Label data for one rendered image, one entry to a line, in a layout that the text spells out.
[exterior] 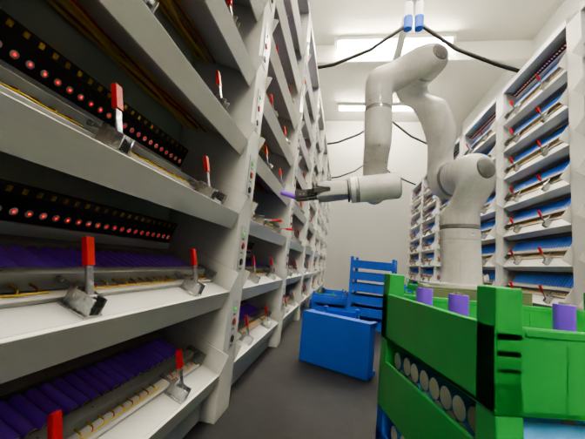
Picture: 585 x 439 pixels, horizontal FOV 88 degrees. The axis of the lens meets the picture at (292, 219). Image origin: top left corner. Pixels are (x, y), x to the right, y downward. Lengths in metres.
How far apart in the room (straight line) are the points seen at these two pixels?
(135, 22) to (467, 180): 0.92
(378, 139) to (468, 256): 0.46
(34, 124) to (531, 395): 0.44
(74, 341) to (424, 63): 1.10
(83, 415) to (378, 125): 0.96
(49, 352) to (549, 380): 0.43
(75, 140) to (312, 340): 1.15
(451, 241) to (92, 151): 0.97
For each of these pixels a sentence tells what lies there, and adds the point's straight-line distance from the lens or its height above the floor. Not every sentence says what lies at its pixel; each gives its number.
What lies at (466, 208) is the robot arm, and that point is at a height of 0.62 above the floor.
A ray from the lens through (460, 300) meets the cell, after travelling 0.34.
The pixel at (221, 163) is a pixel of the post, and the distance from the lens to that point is 0.86.
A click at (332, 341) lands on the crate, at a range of 1.30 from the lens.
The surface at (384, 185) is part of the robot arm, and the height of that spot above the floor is 0.66.
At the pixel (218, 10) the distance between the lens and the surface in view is 0.76.
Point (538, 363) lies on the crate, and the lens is 0.27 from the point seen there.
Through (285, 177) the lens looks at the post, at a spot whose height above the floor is 0.82.
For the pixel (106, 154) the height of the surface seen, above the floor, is 0.50.
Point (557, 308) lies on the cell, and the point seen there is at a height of 0.38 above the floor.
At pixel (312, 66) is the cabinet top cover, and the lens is 2.35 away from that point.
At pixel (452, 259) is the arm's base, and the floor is 0.46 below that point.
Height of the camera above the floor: 0.40
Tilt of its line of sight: 8 degrees up
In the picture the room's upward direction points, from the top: 6 degrees clockwise
